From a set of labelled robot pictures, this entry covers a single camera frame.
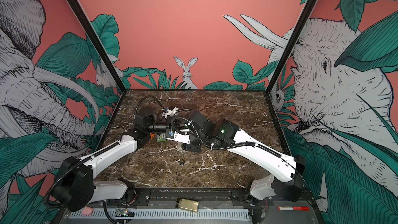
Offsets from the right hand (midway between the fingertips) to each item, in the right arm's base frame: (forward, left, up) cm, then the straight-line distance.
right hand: (181, 136), depth 64 cm
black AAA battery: (-1, +2, -29) cm, 29 cm away
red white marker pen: (-22, -56, -28) cm, 67 cm away
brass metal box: (-22, -3, -24) cm, 32 cm away
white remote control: (-3, +1, -3) cm, 4 cm away
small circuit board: (-25, +27, -27) cm, 46 cm away
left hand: (+5, -2, 0) cm, 5 cm away
